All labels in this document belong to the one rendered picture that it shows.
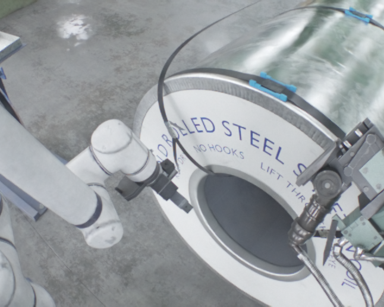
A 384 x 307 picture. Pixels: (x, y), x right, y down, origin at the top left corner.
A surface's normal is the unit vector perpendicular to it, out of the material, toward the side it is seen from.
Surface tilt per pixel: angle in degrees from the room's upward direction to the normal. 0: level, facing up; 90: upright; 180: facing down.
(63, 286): 0
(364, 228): 58
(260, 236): 2
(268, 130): 90
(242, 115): 90
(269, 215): 9
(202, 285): 0
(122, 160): 90
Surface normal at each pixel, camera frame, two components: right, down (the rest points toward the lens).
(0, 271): 0.17, -0.64
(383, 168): -0.36, 0.19
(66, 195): 0.75, 0.35
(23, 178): 0.40, 0.67
